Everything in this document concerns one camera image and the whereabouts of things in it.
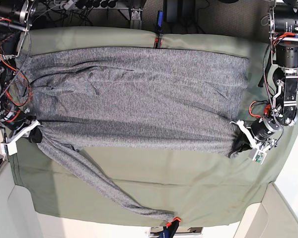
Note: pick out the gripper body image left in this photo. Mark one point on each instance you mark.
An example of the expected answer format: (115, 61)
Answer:
(18, 123)

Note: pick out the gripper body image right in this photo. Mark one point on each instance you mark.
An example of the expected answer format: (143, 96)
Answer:
(260, 131)

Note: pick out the grey long-sleeve T-shirt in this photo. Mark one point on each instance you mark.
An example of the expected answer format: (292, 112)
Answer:
(133, 97)

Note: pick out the green table cloth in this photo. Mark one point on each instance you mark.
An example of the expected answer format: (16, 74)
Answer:
(202, 188)

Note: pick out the orange black clamp bottom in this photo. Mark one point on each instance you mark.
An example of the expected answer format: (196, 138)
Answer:
(170, 228)

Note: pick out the orange black clamp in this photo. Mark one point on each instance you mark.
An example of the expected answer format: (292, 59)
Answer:
(158, 41)
(170, 228)

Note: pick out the white power strip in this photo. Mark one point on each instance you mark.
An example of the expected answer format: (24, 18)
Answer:
(64, 4)

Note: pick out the orange black clamp centre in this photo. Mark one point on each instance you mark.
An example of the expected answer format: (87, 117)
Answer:
(158, 41)

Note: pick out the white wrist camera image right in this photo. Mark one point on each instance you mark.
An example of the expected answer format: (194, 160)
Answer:
(257, 155)

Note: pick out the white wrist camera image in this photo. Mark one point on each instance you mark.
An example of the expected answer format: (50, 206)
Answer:
(10, 148)
(257, 155)

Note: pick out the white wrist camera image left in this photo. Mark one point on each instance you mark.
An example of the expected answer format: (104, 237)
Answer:
(10, 148)

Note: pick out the blue clamp handle centre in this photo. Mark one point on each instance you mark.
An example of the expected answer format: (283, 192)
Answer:
(159, 21)

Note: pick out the metal table bracket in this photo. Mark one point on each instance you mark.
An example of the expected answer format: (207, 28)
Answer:
(136, 18)

